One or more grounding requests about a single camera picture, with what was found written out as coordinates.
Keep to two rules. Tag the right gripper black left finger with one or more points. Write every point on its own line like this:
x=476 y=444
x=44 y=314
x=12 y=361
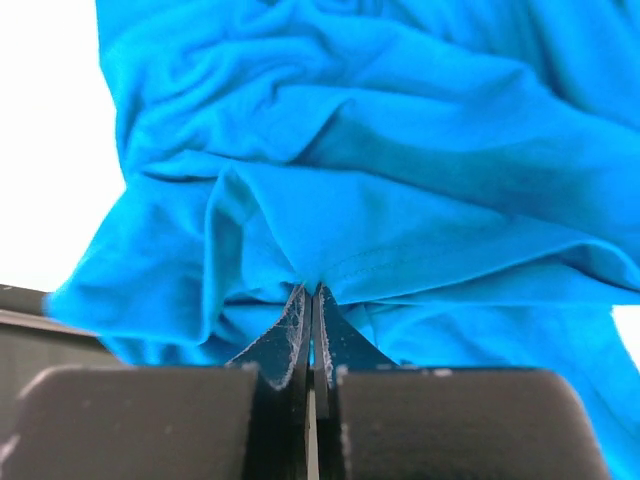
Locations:
x=281 y=354

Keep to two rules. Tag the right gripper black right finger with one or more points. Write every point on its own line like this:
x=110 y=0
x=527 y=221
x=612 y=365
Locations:
x=338 y=344

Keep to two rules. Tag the blue t shirt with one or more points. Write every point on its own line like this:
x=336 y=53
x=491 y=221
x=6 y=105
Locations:
x=462 y=175

